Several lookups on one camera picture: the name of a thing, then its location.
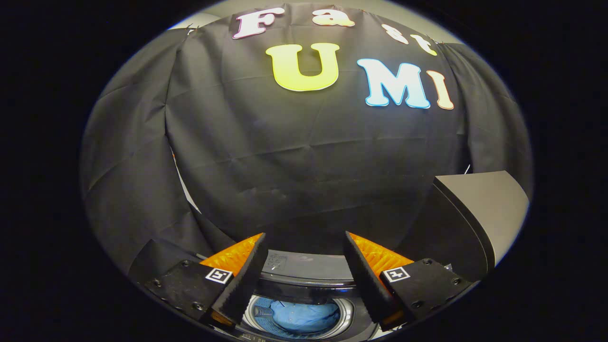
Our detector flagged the beige cabinet with dark top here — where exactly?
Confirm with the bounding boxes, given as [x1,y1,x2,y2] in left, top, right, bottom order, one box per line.
[404,170,530,283]

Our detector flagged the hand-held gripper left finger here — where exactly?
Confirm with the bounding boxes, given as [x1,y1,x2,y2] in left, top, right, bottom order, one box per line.
[142,232,267,333]

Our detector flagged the grey top-load washing machine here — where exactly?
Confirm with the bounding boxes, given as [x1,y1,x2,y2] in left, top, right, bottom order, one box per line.
[209,249,405,342]

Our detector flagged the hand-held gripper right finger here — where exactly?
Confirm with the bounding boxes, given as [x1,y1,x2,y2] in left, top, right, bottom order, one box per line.
[344,231,476,333]

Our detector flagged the light blue polo shirt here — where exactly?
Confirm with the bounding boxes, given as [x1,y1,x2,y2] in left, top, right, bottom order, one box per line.
[270,300,341,334]

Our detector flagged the black backdrop cloth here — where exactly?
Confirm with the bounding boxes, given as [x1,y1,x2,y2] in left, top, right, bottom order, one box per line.
[80,2,533,285]

